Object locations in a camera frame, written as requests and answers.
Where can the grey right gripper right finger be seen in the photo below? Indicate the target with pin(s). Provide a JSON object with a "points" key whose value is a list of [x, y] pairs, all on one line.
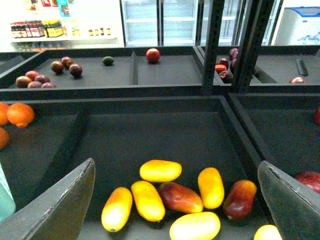
{"points": [[294, 207]]}

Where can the red mango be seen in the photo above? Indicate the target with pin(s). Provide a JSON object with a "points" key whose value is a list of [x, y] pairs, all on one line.
{"points": [[180, 198], [239, 201]]}

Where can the red apple far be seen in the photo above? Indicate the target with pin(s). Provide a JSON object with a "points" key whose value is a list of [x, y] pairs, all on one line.
{"points": [[153, 55]]}

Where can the green avocado far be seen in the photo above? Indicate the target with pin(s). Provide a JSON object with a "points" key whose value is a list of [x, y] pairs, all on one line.
{"points": [[108, 60]]}

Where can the red mango right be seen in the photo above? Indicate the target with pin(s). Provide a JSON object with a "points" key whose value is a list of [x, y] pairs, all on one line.
{"points": [[239, 201]]}

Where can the yellow orange mango left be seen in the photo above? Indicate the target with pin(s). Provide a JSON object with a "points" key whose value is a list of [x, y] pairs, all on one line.
{"points": [[117, 209]]}

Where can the yellow mango corner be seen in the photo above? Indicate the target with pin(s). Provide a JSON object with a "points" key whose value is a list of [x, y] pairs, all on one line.
{"points": [[267, 232]]}

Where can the yellow mango top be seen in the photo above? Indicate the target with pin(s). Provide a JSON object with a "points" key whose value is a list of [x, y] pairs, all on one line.
{"points": [[160, 171]]}

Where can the red mango centre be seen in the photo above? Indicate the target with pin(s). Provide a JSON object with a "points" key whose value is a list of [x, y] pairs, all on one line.
{"points": [[180, 198]]}

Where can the yellow mango upright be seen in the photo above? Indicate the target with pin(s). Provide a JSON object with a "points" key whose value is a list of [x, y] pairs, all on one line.
{"points": [[212, 191]]}

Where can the orange fruit lower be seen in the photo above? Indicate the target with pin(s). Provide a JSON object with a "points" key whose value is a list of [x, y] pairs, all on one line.
{"points": [[4, 138]]}

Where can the pale yellow mango front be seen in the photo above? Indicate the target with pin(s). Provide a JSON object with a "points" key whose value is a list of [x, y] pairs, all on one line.
{"points": [[195, 226]]}

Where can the orange fruit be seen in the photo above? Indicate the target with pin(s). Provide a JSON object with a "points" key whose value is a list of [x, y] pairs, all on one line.
{"points": [[20, 114], [4, 138]]}

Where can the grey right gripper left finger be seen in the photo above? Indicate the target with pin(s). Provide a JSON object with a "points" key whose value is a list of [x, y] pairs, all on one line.
{"points": [[58, 213]]}

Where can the black display tray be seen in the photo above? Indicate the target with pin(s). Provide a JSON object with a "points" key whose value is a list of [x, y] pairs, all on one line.
{"points": [[120, 135]]}

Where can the white bottle shelf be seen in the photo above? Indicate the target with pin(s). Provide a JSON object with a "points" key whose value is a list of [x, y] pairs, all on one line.
{"points": [[79, 23]]}

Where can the red apple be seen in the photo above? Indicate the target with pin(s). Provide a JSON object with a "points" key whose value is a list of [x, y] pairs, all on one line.
{"points": [[153, 55], [309, 178]]}

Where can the black vertical post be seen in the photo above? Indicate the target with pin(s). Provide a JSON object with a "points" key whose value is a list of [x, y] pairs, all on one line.
{"points": [[216, 8]]}

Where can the dark passion fruit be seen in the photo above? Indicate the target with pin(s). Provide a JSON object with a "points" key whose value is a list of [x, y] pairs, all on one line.
{"points": [[76, 70]]}

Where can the orange fruit edge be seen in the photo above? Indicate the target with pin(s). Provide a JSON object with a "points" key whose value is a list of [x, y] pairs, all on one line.
{"points": [[3, 114]]}

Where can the light blue plastic basket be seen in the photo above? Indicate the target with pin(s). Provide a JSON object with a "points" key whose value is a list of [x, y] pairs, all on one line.
{"points": [[7, 203]]}

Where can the red apple right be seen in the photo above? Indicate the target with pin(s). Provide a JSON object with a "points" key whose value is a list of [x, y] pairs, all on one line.
{"points": [[309, 178]]}

